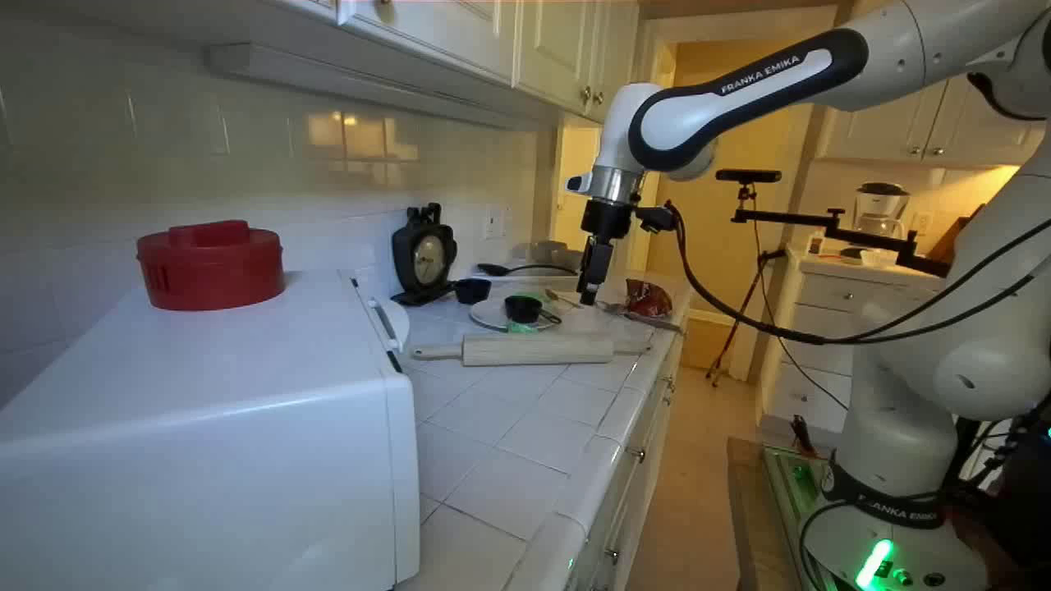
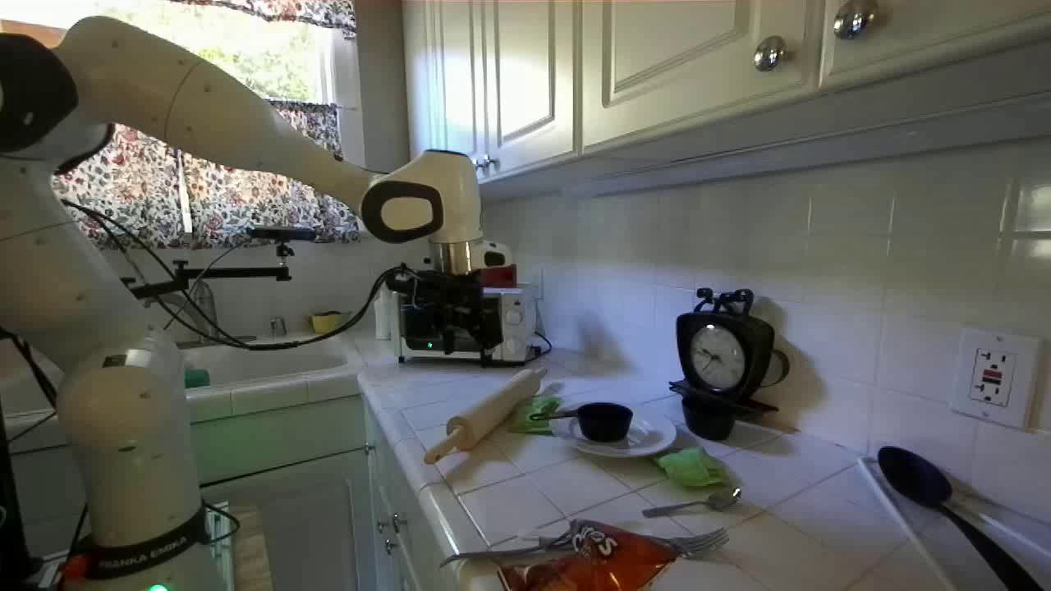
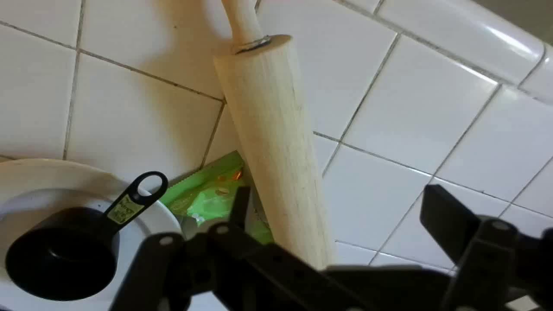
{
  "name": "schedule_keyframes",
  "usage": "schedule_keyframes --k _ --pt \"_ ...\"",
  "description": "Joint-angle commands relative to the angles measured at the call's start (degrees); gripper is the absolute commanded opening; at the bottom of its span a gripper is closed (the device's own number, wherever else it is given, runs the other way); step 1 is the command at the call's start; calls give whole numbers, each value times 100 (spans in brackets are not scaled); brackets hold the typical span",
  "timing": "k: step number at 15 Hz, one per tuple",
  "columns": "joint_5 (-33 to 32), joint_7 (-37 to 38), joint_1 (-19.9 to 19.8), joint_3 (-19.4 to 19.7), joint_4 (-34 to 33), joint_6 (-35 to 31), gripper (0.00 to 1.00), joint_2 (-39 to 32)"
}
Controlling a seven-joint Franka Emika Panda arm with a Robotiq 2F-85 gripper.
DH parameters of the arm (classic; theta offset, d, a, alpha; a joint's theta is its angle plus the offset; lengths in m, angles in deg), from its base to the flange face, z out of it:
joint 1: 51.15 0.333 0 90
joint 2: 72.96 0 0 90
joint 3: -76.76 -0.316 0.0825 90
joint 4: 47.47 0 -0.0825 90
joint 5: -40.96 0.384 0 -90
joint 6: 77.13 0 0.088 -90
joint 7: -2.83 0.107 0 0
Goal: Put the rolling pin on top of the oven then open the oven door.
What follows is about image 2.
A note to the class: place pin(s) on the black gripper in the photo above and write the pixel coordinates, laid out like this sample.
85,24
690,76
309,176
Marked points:
453,295

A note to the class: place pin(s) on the wooden rolling pin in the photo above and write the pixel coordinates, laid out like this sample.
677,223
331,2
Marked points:
486,413

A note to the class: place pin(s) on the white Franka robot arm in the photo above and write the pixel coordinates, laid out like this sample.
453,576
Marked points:
118,436

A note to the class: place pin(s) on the white toaster oven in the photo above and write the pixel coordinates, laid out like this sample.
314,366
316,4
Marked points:
521,330

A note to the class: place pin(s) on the white upper cabinet door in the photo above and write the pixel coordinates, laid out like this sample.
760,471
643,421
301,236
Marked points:
677,54
962,28
443,76
531,76

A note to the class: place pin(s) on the red plastic container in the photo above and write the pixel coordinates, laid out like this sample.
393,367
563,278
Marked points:
498,274

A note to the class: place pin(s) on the white soap bottle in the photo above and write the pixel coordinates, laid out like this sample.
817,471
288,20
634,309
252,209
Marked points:
385,317

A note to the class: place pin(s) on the green pistachio snack bag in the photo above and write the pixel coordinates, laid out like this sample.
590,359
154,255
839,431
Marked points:
532,417

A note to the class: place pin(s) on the small yellow dish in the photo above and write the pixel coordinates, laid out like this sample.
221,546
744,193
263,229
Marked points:
327,322

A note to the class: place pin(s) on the white kitchen sink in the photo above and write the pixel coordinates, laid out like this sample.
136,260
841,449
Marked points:
275,363

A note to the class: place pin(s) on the white counter base cabinet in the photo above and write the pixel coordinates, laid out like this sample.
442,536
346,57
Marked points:
400,526

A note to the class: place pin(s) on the white round plate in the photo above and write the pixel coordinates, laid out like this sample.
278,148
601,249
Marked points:
646,442

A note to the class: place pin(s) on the white sink base cabinet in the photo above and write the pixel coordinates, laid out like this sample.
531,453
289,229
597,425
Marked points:
282,512

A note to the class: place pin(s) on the metal sink faucet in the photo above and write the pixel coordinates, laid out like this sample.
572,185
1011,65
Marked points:
204,312

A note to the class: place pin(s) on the black dial kitchen scale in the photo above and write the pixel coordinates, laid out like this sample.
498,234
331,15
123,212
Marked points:
717,355

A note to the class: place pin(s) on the small black cup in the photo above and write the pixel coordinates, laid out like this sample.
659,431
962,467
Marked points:
712,417

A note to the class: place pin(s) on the teal dish sponge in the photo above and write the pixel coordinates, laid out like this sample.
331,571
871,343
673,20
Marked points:
195,377

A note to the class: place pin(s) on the orange chips bag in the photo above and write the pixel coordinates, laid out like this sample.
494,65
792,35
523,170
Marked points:
597,561

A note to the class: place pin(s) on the green folded cloth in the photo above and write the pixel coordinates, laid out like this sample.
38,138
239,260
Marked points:
690,467

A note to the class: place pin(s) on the metal spoon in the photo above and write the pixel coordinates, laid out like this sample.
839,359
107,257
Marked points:
717,499

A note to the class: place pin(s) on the metal fork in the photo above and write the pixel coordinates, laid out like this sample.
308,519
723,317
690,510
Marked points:
701,542

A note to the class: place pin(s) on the floral window curtain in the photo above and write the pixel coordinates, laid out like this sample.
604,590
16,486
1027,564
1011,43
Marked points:
142,185

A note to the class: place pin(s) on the floral window valance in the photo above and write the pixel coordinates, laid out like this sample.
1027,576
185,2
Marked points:
296,11

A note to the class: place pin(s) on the round metal cabinet knob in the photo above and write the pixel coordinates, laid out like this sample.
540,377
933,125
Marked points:
769,54
855,16

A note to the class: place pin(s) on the black ladle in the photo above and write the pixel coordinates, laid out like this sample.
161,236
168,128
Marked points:
913,476

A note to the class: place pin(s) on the black stereo camera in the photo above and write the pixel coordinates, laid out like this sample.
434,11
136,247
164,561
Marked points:
282,234

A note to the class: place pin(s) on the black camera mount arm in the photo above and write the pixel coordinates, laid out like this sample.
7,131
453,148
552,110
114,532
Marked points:
217,278

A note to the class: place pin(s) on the white wall power outlet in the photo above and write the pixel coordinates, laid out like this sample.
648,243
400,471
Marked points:
993,377

